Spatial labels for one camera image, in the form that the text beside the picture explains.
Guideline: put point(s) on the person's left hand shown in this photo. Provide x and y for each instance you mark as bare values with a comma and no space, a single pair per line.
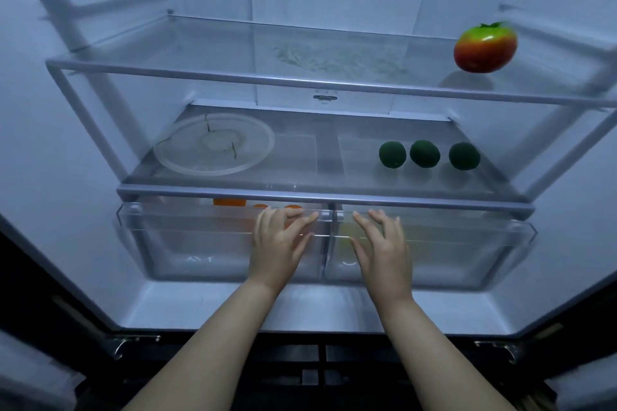
270,256

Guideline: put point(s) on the person's right hand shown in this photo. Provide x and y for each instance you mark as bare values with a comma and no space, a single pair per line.
385,266

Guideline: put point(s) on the person's left thumb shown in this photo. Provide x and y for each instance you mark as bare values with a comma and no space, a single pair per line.
303,246

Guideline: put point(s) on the person's right thumb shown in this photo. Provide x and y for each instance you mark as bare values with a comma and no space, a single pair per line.
358,251

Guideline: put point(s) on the person's left forearm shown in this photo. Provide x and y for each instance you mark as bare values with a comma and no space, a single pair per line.
217,353

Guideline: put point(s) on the person's right forearm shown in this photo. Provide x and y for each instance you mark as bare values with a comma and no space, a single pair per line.
434,357

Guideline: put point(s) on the small orange fruit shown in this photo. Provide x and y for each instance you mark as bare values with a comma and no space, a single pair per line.
294,209

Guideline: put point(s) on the glass shelf above drawers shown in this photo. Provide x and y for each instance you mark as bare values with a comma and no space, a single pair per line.
313,170

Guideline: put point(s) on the large orange fruit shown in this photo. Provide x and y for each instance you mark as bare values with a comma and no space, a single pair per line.
229,202

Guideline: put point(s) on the clear crisper drawer with oranges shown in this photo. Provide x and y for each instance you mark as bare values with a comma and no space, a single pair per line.
202,242

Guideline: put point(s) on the dark green round fruit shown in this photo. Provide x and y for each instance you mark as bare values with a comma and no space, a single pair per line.
392,154
464,156
424,153

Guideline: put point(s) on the black freezer drawer front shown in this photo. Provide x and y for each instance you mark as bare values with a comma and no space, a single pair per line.
318,367

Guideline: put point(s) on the cracked clear plastic plate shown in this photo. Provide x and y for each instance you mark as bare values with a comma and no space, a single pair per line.
214,143

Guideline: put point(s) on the metal door hinge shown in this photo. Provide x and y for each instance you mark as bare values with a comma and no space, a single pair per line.
501,349
126,344

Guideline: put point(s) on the long glass refrigerator shelf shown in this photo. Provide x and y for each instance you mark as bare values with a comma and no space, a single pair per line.
308,64

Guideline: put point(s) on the red and green tomato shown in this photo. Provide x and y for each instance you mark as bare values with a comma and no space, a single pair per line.
484,48

